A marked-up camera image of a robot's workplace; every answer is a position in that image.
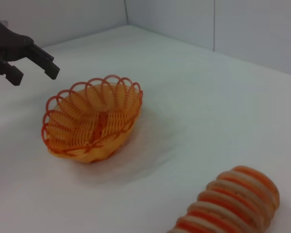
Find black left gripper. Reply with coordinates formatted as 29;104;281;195
0;14;61;86

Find orange woven plastic basket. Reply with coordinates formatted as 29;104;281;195
40;74;144;165

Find striped orange toy bread loaf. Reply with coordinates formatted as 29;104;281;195
166;165;281;233

